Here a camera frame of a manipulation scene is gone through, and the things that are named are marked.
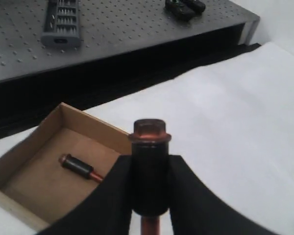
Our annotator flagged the copper bolt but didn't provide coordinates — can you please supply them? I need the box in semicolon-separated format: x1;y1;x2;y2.
127;118;172;235
58;153;104;184

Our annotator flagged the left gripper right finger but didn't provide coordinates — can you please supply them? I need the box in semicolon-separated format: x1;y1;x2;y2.
167;155;279;235

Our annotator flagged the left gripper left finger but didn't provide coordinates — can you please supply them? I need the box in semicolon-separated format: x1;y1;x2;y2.
38;155;135;235

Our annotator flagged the metal bench with holes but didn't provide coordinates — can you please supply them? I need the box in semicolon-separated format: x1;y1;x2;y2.
0;0;261;86

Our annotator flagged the grey screwdriver bit case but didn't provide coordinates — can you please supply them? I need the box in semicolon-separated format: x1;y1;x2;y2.
40;0;83;47

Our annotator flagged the black device with green ring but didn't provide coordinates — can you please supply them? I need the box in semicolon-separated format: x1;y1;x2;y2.
183;0;206;13
164;0;196;18

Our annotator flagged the cardboard box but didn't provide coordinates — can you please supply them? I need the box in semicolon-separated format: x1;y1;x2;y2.
0;102;134;231

